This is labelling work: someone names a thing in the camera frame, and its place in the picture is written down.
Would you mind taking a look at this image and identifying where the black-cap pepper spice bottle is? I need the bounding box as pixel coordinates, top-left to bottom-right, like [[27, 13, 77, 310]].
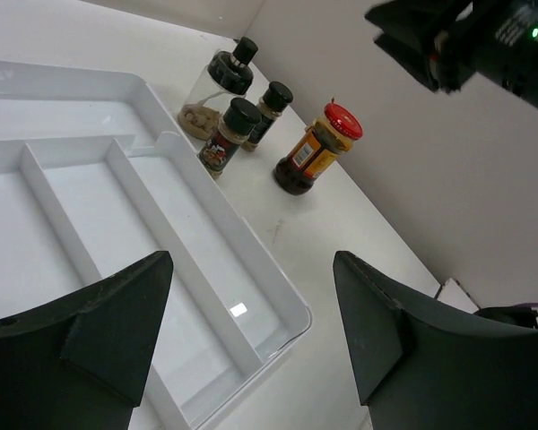
[[241, 81, 294, 152]]

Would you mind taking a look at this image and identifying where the white divided organizer tray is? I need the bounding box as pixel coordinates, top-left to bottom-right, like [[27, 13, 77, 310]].
[[0, 61, 312, 429]]

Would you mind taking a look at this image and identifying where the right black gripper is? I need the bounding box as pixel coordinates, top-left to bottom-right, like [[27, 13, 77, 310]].
[[364, 1, 538, 109]]

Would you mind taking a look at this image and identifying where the black-top clear dispenser jar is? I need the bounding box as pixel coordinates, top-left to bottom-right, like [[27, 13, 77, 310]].
[[177, 37, 258, 141]]

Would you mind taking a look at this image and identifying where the red-lid sauce jar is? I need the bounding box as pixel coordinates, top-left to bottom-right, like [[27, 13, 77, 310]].
[[273, 99, 363, 195]]

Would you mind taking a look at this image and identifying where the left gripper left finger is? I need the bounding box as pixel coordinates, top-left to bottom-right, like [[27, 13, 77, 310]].
[[0, 251, 174, 429]]

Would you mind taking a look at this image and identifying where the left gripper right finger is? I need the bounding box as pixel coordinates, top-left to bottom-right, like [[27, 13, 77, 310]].
[[333, 251, 538, 429]]

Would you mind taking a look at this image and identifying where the black-cap red-label spice bottle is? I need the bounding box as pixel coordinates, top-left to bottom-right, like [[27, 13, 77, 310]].
[[198, 98, 261, 178]]

